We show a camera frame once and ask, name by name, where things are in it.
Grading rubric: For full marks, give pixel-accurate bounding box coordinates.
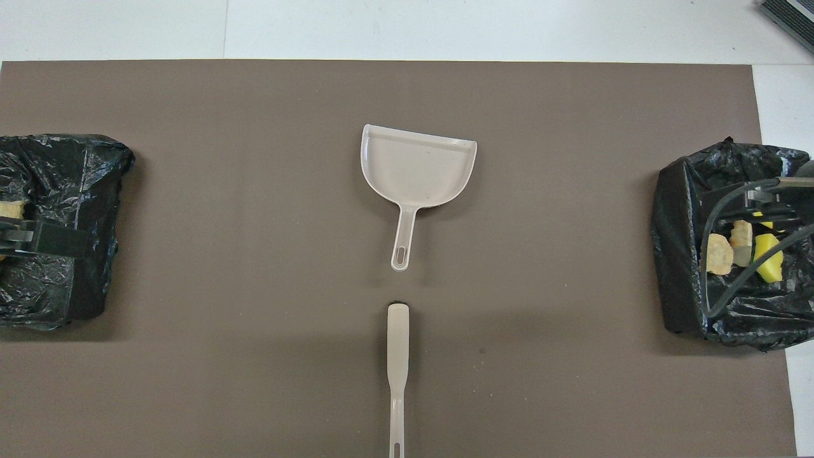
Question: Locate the beige brush with black bristles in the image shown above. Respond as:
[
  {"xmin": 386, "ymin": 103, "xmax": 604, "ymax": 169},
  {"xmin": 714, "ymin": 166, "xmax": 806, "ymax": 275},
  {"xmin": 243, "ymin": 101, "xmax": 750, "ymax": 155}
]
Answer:
[{"xmin": 387, "ymin": 303, "xmax": 411, "ymax": 458}]

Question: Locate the striped toy croissant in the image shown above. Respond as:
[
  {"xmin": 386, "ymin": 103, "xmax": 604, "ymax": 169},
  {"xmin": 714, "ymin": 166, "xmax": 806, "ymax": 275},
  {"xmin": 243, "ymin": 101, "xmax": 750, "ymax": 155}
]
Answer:
[
  {"xmin": 701, "ymin": 233, "xmax": 735, "ymax": 276},
  {"xmin": 729, "ymin": 219, "xmax": 755, "ymax": 267}
]

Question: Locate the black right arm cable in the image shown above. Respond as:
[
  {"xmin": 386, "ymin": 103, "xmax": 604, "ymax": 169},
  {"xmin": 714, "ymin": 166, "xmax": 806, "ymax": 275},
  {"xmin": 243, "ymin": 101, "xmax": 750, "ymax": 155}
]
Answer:
[{"xmin": 698, "ymin": 180, "xmax": 814, "ymax": 319}]

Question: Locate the black plastic trash bag bin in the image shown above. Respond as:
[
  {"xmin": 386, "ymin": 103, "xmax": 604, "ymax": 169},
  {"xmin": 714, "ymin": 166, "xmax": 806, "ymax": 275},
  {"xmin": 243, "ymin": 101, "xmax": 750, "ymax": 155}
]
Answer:
[
  {"xmin": 650, "ymin": 136, "xmax": 814, "ymax": 352},
  {"xmin": 0, "ymin": 133, "xmax": 136, "ymax": 331}
]

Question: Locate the beige plastic dustpan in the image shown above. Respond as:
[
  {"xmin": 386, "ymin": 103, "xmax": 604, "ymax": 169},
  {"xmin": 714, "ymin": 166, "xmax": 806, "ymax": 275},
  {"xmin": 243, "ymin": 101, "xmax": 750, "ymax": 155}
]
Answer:
[{"xmin": 360, "ymin": 123, "xmax": 478, "ymax": 272}]

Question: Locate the grey ridged device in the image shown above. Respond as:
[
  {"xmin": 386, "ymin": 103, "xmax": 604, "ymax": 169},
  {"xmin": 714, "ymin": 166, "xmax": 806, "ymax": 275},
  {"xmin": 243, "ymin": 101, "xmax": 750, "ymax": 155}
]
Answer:
[{"xmin": 759, "ymin": 0, "xmax": 814, "ymax": 55}]

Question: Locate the brown table mat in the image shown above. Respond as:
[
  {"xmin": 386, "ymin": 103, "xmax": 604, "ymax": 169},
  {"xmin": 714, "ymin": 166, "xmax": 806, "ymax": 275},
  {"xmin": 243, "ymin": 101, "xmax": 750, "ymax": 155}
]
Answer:
[{"xmin": 0, "ymin": 60, "xmax": 797, "ymax": 458}]

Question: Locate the yellow sponge with green pad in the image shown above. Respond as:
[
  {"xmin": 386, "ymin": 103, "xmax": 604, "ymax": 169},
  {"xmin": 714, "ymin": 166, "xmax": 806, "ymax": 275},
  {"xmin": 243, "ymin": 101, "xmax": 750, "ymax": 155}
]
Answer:
[{"xmin": 752, "ymin": 233, "xmax": 785, "ymax": 284}]

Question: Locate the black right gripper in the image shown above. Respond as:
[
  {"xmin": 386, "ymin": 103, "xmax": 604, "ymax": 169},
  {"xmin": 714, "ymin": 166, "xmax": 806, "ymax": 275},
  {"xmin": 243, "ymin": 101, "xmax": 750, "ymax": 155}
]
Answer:
[{"xmin": 717, "ymin": 159, "xmax": 814, "ymax": 228}]

